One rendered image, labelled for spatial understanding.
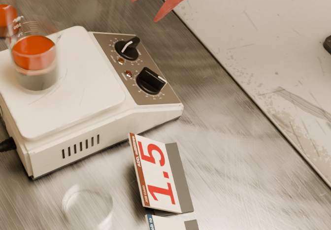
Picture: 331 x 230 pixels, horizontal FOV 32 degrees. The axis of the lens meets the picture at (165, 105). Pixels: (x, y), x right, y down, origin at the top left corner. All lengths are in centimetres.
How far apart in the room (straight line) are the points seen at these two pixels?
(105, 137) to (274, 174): 21
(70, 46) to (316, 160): 33
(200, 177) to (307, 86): 20
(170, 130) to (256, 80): 14
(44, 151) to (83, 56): 12
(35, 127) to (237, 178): 24
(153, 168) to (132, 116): 6
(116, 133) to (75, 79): 8
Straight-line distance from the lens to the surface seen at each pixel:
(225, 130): 72
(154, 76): 67
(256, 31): 83
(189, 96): 74
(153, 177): 65
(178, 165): 68
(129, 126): 66
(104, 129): 64
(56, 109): 62
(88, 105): 62
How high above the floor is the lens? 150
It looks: 56 degrees down
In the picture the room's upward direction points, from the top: 10 degrees clockwise
